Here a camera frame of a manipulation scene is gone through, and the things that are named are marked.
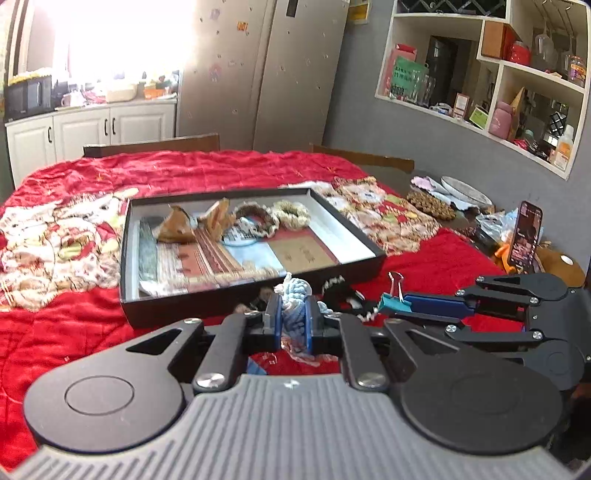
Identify colourful printed sheet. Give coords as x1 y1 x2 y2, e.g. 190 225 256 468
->
139 217 338 296

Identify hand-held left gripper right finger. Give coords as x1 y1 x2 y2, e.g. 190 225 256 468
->
307 299 462 393

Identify green card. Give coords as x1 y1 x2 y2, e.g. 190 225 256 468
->
390 58 426 100

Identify white wall shelf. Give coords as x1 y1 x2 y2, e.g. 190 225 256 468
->
375 0 589 181

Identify cream knitted scrunchie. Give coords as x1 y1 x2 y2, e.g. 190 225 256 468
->
272 199 311 230

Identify white kitchen cabinets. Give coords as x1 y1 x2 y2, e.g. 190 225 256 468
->
4 99 178 162

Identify white plastic basin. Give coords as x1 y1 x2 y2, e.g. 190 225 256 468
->
106 83 139 102

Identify brown cardboard box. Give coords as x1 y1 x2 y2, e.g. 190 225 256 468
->
480 21 511 58

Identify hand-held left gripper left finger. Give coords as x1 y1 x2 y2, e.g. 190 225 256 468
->
108 295 283 393

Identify red printed blanket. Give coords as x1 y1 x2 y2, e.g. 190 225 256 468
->
0 150 509 462

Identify black microwave oven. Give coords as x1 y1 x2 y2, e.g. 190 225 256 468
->
4 76 54 118

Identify smartphone with lit screen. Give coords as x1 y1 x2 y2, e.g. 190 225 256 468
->
505 200 543 273

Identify black white-trimmed scrunchie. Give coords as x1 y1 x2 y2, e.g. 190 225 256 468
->
321 274 384 321

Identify beige double-door refrigerator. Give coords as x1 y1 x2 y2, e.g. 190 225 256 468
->
178 0 349 151

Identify brown triangular snack packet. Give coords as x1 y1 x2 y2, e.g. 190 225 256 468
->
198 198 236 241
157 204 195 243

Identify light blue knitted scrunchie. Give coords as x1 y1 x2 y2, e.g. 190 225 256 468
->
274 272 333 366

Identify black shallow box tray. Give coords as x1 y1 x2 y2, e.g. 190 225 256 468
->
119 187 387 329

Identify white plastic bottle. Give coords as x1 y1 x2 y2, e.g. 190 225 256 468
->
554 124 575 169

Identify yellow cloth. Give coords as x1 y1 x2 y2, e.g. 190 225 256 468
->
7 68 54 85

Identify teal binder clip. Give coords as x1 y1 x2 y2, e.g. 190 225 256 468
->
379 272 414 315

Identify orange phone stand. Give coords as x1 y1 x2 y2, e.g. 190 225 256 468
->
494 244 514 274

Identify brown beaded mat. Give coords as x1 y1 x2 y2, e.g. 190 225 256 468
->
406 189 458 221

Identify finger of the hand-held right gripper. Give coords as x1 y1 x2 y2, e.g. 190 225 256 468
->
409 273 568 319
392 314 546 354

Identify brown white-trimmed scrunchie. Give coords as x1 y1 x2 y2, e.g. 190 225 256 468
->
233 203 280 241

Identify white plate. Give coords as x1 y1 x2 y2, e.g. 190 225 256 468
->
441 175 494 208

